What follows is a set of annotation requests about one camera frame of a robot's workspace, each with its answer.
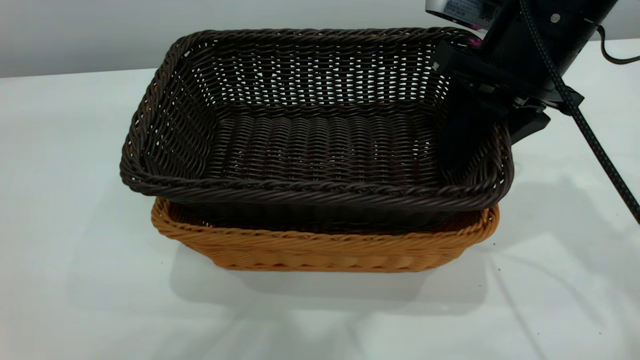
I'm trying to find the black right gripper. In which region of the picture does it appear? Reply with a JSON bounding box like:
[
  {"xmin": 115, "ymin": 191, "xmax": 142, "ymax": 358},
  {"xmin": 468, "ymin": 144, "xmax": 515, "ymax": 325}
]
[{"xmin": 432, "ymin": 40, "xmax": 585, "ymax": 171}]

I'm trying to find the dark brown wicker basket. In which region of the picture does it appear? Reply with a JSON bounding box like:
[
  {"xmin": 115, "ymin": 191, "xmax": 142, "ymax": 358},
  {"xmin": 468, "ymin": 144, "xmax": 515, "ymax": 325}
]
[{"xmin": 119, "ymin": 27, "xmax": 516, "ymax": 233}]

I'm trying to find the orange-brown wicker basket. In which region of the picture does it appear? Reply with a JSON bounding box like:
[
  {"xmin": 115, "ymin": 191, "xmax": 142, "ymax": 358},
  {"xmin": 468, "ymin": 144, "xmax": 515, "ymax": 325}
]
[{"xmin": 151, "ymin": 196, "xmax": 501, "ymax": 273}]

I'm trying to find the braided black camera cable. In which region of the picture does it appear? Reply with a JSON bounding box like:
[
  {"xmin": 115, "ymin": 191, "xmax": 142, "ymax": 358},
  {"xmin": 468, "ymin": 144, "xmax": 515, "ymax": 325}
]
[{"xmin": 517, "ymin": 0, "xmax": 640, "ymax": 224}]

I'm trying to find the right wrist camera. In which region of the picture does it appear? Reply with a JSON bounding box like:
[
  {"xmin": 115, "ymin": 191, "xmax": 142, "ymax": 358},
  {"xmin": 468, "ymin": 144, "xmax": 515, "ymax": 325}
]
[{"xmin": 425, "ymin": 0, "xmax": 503, "ymax": 32}]

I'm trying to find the thin black cable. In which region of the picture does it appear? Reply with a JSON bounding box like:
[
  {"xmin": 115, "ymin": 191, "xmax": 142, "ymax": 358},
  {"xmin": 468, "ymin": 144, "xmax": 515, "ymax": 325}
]
[{"xmin": 595, "ymin": 22, "xmax": 640, "ymax": 66}]

